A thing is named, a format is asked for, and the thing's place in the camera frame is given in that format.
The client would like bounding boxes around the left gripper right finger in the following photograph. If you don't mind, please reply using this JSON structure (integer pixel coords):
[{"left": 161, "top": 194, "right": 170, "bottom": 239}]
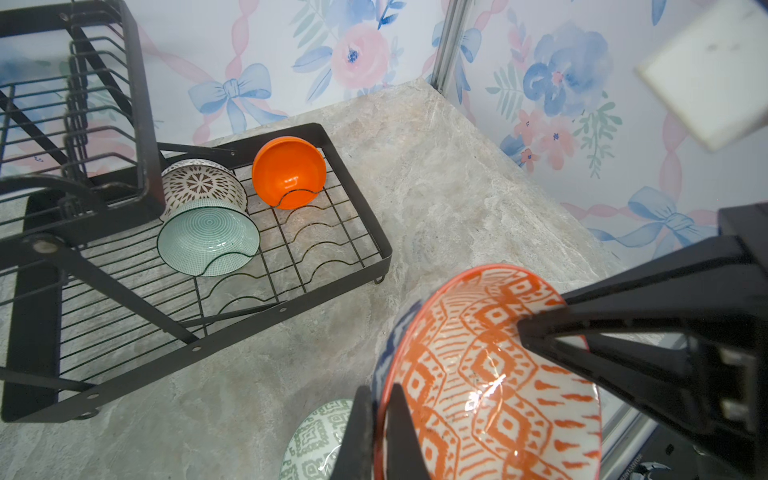
[{"left": 517, "top": 236, "right": 767, "bottom": 477}]

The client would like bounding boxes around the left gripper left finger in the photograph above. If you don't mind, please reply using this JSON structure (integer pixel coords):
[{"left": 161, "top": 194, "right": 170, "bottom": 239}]
[{"left": 331, "top": 384, "right": 430, "bottom": 479}]

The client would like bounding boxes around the green white patterned bowl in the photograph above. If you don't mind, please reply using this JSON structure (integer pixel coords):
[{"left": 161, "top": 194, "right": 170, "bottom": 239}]
[{"left": 279, "top": 399, "right": 353, "bottom": 480}]

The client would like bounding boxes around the red orange patterned bowl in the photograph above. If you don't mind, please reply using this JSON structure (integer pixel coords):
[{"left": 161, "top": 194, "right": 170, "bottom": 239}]
[{"left": 372, "top": 264, "right": 602, "bottom": 479}]

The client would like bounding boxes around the mint green ribbed bowl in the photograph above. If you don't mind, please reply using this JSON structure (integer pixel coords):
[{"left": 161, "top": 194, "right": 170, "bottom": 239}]
[{"left": 156, "top": 199, "right": 261, "bottom": 277}]

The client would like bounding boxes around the orange plastic bowl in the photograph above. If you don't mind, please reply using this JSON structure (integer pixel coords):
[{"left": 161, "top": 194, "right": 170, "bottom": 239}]
[{"left": 251, "top": 136, "right": 327, "bottom": 210}]

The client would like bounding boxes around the white patterned lattice bowl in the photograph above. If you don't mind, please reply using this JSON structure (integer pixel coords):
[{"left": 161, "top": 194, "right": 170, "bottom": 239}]
[{"left": 160, "top": 159, "right": 248, "bottom": 221}]

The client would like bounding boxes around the black wire dish rack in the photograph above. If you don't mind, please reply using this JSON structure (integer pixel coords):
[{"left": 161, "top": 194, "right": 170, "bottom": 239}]
[{"left": 1, "top": 1, "right": 392, "bottom": 423}]

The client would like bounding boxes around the right aluminium corner post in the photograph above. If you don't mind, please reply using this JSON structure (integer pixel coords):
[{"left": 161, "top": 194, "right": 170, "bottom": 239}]
[{"left": 430, "top": 0, "right": 471, "bottom": 94}]

